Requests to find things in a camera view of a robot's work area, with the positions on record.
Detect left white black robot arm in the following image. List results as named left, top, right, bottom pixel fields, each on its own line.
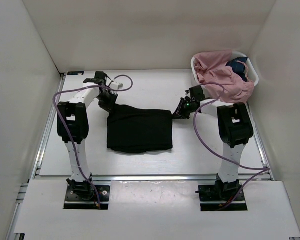
left=52, top=71, right=123, bottom=207

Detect white front cover board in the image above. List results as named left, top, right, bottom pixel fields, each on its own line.
left=15, top=180, right=300, bottom=240

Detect white laundry basket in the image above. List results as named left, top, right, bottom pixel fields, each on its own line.
left=190, top=51, right=259, bottom=87

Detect navy blue garment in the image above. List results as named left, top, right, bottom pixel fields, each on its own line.
left=226, top=57, right=249, bottom=82

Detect pink garment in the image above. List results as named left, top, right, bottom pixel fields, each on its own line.
left=194, top=50, right=255, bottom=103

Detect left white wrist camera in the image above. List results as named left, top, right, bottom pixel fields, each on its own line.
left=109, top=81, right=123, bottom=91

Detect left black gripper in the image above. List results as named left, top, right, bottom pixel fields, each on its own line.
left=96, top=90, right=119, bottom=114

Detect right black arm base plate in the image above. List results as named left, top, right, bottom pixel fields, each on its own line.
left=195, top=185, right=248, bottom=212

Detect blue label sticker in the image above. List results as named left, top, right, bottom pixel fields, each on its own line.
left=67, top=71, right=85, bottom=76

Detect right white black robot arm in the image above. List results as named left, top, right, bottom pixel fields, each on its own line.
left=173, top=85, right=254, bottom=200

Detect black trousers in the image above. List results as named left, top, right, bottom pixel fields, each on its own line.
left=107, top=104, right=173, bottom=154

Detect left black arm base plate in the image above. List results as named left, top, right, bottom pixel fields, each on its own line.
left=63, top=182, right=111, bottom=210

